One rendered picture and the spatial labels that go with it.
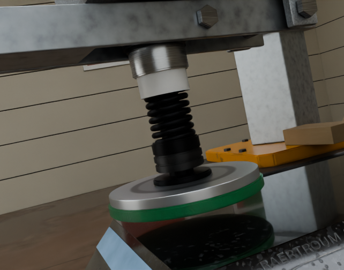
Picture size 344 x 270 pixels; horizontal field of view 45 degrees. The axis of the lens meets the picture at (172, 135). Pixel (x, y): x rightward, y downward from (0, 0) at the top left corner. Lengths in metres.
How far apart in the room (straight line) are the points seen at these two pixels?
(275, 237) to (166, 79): 0.24
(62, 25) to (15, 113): 6.11
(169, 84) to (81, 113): 6.08
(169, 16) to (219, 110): 6.74
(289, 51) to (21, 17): 1.11
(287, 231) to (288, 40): 1.06
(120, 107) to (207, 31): 6.18
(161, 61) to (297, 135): 0.83
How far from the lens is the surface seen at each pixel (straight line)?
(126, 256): 0.55
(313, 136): 1.26
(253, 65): 1.48
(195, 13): 0.56
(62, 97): 6.61
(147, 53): 0.55
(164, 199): 0.49
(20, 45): 0.47
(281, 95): 1.44
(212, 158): 1.57
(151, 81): 0.55
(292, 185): 0.69
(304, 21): 0.63
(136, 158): 6.75
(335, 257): 0.46
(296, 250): 0.44
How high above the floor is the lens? 0.95
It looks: 3 degrees down
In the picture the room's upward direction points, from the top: 12 degrees counter-clockwise
